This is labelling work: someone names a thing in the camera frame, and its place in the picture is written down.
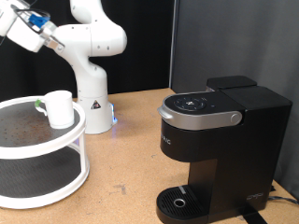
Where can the black tape strip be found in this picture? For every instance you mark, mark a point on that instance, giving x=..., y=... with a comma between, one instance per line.
x=253, y=217

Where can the black Keurig coffee machine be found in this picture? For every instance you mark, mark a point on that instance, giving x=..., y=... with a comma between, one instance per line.
x=243, y=155

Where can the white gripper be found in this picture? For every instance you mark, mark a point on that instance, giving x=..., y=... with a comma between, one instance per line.
x=26, y=40

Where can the grey partition panel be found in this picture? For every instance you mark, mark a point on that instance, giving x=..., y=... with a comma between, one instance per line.
x=249, y=31

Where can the white two-tier turntable shelf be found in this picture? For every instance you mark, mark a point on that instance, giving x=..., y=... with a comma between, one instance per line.
x=37, y=177

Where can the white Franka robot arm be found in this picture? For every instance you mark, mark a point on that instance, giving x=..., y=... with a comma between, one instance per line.
x=93, y=81

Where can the black curtain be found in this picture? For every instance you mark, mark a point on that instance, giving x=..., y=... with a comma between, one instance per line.
x=146, y=46

